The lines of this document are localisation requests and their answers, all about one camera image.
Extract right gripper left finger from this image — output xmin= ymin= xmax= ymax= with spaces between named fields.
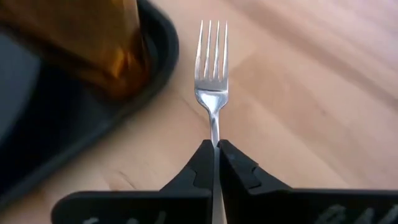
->
xmin=51 ymin=139 xmax=216 ymax=224

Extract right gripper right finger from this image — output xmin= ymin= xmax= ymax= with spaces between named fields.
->
xmin=218 ymin=139 xmax=398 ymax=224

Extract fork with orange handle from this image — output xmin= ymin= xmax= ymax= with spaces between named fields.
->
xmin=194 ymin=20 xmax=229 ymax=224

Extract amber ribbed glass cup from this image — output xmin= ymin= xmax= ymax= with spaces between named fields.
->
xmin=0 ymin=0 xmax=153 ymax=101

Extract black plastic tray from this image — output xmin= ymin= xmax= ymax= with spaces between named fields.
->
xmin=0 ymin=0 xmax=180 ymax=207

